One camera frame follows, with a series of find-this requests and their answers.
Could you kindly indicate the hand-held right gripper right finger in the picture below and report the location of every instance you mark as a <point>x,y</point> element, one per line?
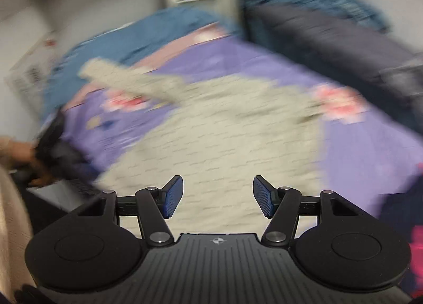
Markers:
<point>262,196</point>

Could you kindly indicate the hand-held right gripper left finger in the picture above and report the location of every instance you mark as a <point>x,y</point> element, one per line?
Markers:
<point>173,196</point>

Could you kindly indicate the pale green dotted garment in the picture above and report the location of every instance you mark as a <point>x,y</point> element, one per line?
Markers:
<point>211,132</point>

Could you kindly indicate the navy cartoon print garment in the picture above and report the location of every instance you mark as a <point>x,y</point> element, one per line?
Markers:
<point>401,211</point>

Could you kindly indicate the person's left hand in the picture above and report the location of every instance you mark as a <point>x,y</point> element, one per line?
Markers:
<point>18,153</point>

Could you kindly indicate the white vented panel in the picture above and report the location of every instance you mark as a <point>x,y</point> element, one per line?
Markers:
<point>31,73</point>

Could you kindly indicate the person's beige clothing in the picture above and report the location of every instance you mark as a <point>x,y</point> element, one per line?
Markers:
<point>13,224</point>

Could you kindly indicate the purple floral bed sheet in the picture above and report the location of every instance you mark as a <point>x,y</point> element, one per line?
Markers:
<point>350,145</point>

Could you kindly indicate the blue blanket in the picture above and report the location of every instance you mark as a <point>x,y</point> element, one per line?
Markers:
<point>138,40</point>

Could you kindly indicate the dark grey pillow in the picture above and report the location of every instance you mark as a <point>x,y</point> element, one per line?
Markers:
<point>333,46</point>

